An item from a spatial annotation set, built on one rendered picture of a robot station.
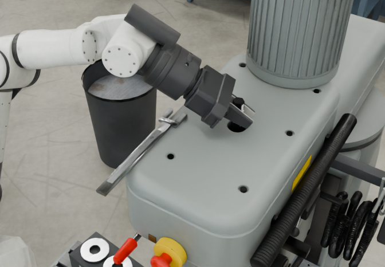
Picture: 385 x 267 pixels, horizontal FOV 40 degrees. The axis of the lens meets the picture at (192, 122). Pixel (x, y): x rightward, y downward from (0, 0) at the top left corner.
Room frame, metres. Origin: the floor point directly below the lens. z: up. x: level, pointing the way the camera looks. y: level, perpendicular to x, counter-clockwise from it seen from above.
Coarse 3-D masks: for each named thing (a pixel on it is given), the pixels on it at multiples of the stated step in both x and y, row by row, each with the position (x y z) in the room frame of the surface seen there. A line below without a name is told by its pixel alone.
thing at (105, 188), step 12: (168, 108) 0.80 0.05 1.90; (168, 120) 0.76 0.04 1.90; (180, 120) 0.76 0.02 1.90; (156, 132) 0.73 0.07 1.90; (144, 144) 0.69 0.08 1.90; (132, 156) 0.66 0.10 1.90; (120, 168) 0.63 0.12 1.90; (108, 180) 0.60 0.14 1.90; (96, 192) 0.58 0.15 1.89; (108, 192) 0.58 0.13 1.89
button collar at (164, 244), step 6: (162, 240) 0.57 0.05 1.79; (168, 240) 0.57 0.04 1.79; (156, 246) 0.56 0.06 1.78; (162, 246) 0.56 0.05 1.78; (168, 246) 0.55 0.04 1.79; (174, 246) 0.56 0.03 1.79; (180, 246) 0.56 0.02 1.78; (156, 252) 0.56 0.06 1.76; (162, 252) 0.56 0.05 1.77; (168, 252) 0.55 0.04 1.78; (174, 252) 0.55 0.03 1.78; (180, 252) 0.55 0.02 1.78; (174, 258) 0.54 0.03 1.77; (180, 258) 0.54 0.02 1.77; (186, 258) 0.55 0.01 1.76; (174, 264) 0.54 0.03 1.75; (180, 264) 0.54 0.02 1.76
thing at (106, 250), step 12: (96, 240) 1.05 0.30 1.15; (72, 252) 1.01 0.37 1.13; (84, 252) 1.00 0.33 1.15; (96, 252) 1.01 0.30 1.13; (108, 252) 1.00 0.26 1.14; (72, 264) 0.99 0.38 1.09; (84, 264) 0.96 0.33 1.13; (96, 264) 0.97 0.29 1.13; (108, 264) 0.96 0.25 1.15; (120, 264) 0.97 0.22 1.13; (132, 264) 0.97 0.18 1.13
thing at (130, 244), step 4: (136, 236) 0.64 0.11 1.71; (140, 236) 0.64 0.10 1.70; (128, 240) 0.62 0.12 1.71; (132, 240) 0.62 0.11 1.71; (136, 240) 0.63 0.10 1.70; (124, 244) 0.62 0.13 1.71; (128, 244) 0.62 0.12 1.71; (132, 244) 0.62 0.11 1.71; (136, 244) 0.62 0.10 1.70; (120, 248) 0.61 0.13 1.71; (124, 248) 0.61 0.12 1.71; (128, 248) 0.61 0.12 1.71; (132, 248) 0.61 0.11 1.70; (120, 252) 0.60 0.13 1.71; (124, 252) 0.60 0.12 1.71; (128, 252) 0.60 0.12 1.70; (116, 256) 0.59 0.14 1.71; (120, 256) 0.59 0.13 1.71; (124, 256) 0.59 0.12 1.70; (116, 260) 0.58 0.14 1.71; (120, 260) 0.58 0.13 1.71
